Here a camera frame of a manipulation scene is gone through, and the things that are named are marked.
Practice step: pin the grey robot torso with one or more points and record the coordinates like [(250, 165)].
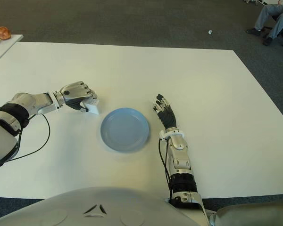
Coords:
[(108, 207)]

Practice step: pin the reddish brown bread roll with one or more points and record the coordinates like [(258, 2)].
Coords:
[(2, 33)]

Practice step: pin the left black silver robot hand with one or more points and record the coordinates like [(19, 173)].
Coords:
[(73, 93)]

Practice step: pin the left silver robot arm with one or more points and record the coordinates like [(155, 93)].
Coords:
[(19, 110)]

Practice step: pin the seated person in jeans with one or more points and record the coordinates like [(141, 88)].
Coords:
[(263, 15)]

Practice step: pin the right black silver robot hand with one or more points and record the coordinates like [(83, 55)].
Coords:
[(167, 117)]

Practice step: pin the blue round plate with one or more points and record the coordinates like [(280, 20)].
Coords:
[(125, 130)]

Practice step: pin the white wall charger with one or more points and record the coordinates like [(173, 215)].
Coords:
[(92, 107)]

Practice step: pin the white frame on floor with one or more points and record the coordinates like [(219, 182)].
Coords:
[(255, 1)]

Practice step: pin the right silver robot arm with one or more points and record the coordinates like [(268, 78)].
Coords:
[(180, 157)]

